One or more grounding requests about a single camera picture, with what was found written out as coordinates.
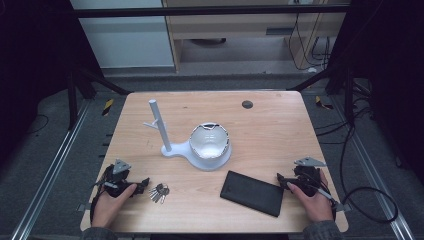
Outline black hanging cables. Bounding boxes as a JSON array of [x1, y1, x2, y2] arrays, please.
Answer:
[[287, 12, 332, 72]]

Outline black curtain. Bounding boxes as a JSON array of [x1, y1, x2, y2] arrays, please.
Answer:
[[0, 0, 103, 164], [328, 0, 424, 186]]

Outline black leather wallet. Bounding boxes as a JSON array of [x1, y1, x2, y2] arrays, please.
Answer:
[[219, 170, 285, 218]]

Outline left hand-held gripper cable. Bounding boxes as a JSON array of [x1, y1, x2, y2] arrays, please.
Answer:
[[89, 164, 113, 223]]

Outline bunch of silver keys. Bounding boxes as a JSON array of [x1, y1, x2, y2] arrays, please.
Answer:
[[148, 183, 170, 205]]

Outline yellow black striped tape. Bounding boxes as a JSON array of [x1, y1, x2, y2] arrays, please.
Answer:
[[101, 98, 115, 117], [314, 95, 334, 111]]

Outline white bowl with silver rim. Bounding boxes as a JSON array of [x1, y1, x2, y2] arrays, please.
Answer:
[[189, 122, 231, 160]]

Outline light wooden desk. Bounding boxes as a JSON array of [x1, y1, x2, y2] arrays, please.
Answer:
[[162, 0, 351, 73]]

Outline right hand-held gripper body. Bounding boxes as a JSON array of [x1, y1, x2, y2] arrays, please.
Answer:
[[286, 156, 327, 198]]

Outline hand-held gripper cable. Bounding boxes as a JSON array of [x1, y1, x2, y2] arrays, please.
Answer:
[[316, 126, 400, 225], [89, 164, 113, 223]]

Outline white cabinet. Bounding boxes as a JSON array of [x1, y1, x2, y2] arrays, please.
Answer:
[[69, 0, 176, 70]]

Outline right hand-held gripper cable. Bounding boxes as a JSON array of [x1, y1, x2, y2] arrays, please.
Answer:
[[316, 126, 400, 225]]

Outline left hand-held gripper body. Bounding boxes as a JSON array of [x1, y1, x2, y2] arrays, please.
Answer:
[[96, 159, 145, 198]]

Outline black metal stand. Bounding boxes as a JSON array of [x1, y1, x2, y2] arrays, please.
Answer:
[[286, 64, 356, 126], [65, 64, 132, 132]]

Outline person's right hand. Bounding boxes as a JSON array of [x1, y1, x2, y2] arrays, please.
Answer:
[[287, 169, 335, 224]]

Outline aluminium floor rail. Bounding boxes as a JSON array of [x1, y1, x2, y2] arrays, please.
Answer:
[[329, 96, 416, 240], [9, 99, 92, 240]]

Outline black horizontal frame bar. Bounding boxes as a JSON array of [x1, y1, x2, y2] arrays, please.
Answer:
[[71, 4, 351, 20]]

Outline person's left hand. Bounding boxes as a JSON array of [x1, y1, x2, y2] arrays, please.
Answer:
[[91, 183, 138, 230]]

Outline white stand with pole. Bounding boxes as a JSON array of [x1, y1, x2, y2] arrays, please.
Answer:
[[143, 98, 233, 172]]

